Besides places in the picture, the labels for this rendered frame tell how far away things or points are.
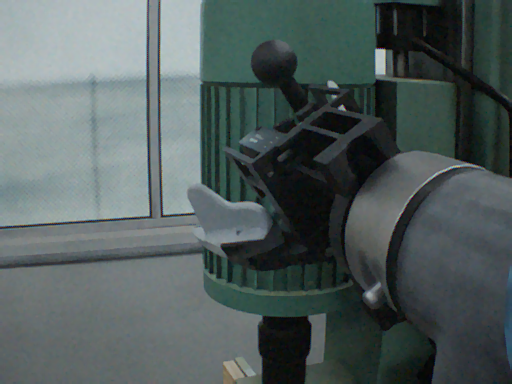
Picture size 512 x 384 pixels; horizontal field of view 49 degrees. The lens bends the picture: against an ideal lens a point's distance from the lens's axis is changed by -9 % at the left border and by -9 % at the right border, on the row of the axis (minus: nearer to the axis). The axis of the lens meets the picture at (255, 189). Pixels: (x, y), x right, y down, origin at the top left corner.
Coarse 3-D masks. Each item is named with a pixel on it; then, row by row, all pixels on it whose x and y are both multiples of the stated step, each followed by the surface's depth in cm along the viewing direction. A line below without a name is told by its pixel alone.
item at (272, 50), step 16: (256, 48) 44; (272, 48) 43; (288, 48) 44; (256, 64) 44; (272, 64) 43; (288, 64) 43; (272, 80) 44; (288, 80) 45; (288, 96) 45; (304, 96) 45; (432, 368) 58
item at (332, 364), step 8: (336, 360) 74; (312, 368) 72; (320, 368) 72; (328, 368) 72; (336, 368) 71; (344, 368) 71; (248, 376) 70; (256, 376) 70; (312, 376) 70; (320, 376) 70; (328, 376) 70; (336, 376) 70; (344, 376) 69; (352, 376) 69
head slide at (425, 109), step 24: (408, 72) 64; (384, 96) 59; (408, 96) 57; (432, 96) 58; (456, 96) 60; (384, 120) 60; (408, 120) 58; (432, 120) 59; (456, 120) 60; (408, 144) 59; (432, 144) 60; (336, 312) 73; (360, 312) 67; (336, 336) 73; (360, 336) 67; (384, 336) 63; (408, 336) 64; (360, 360) 68; (384, 360) 64; (408, 360) 65
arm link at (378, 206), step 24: (384, 168) 27; (408, 168) 26; (432, 168) 25; (360, 192) 27; (384, 192) 25; (408, 192) 24; (360, 216) 26; (384, 216) 25; (360, 240) 26; (384, 240) 24; (360, 264) 26; (384, 264) 24; (384, 288) 25
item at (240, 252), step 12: (276, 228) 39; (252, 240) 39; (264, 240) 39; (276, 240) 38; (288, 240) 38; (228, 252) 41; (240, 252) 40; (252, 252) 39; (264, 252) 37; (276, 252) 37; (288, 252) 37; (240, 264) 41; (252, 264) 39; (264, 264) 38; (276, 264) 38; (288, 264) 37; (300, 264) 37
